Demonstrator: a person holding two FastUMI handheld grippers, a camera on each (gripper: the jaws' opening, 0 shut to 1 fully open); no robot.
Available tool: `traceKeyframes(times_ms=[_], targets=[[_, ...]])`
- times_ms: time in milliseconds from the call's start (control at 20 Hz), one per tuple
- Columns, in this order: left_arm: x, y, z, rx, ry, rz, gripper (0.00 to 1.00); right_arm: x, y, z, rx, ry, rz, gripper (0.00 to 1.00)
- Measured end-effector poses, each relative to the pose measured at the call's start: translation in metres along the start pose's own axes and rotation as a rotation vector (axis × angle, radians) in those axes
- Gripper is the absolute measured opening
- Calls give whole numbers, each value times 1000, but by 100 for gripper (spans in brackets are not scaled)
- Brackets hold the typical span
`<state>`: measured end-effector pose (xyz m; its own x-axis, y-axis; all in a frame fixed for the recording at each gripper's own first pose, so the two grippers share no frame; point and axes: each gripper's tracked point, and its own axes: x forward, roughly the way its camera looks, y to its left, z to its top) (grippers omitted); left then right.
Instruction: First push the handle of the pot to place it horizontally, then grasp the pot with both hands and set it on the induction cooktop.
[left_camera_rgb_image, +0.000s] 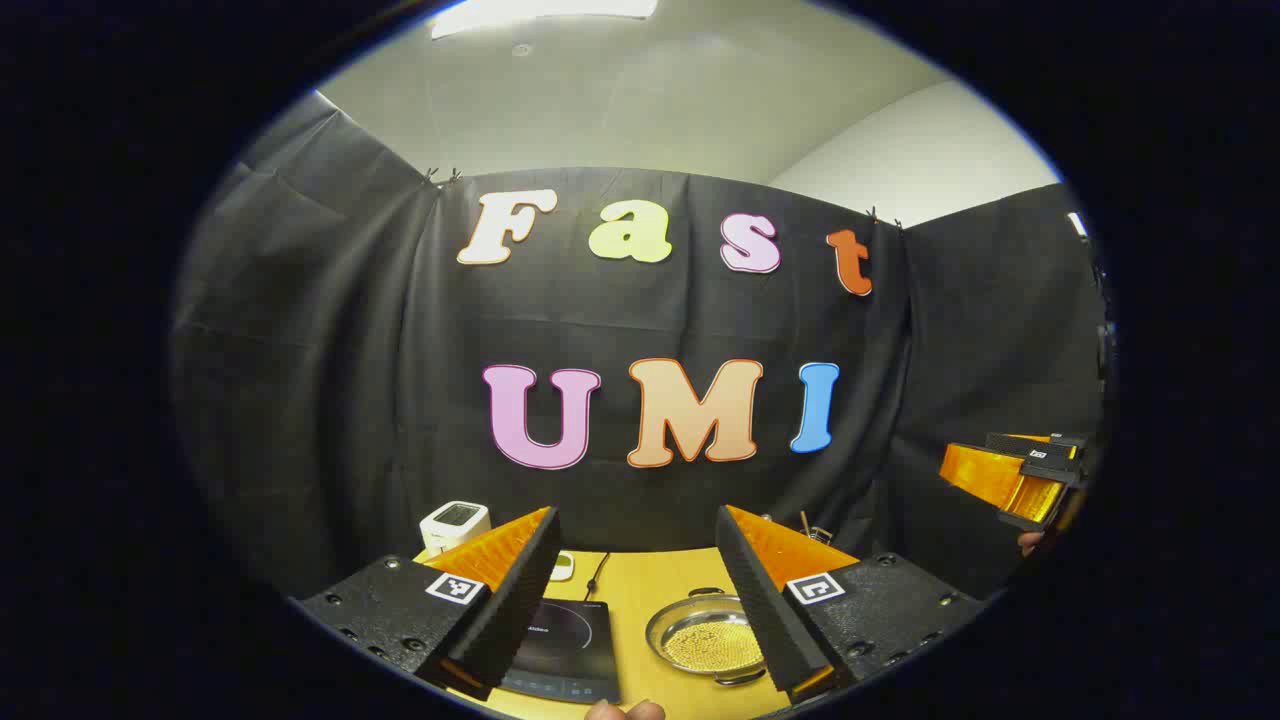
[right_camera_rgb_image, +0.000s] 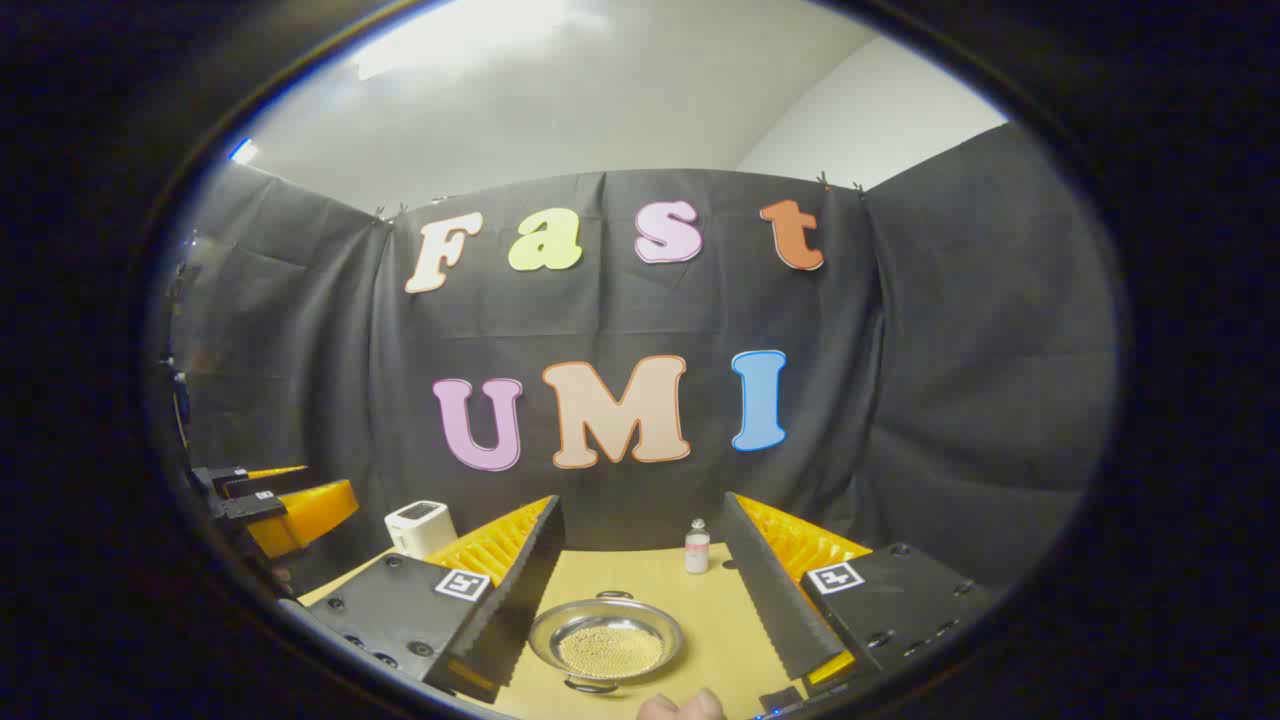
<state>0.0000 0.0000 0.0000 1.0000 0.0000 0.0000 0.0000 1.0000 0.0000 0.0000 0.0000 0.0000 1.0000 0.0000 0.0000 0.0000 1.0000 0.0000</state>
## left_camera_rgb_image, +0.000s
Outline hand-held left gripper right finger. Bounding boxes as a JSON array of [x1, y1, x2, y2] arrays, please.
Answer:
[[715, 505, 988, 706]]

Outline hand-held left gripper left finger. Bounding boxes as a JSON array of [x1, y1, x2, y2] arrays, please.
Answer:
[[300, 507, 563, 701]]

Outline heap of yellow soybeans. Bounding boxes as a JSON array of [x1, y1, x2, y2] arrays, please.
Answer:
[[663, 617, 766, 674]]

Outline steel pot with black handle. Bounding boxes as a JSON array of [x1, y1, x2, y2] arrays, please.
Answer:
[[645, 587, 769, 688]]

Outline black induction cooktop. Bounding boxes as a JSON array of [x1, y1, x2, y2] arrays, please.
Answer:
[[497, 598, 623, 706]]

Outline white toaster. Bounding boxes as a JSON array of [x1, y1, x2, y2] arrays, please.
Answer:
[[419, 500, 492, 558]]

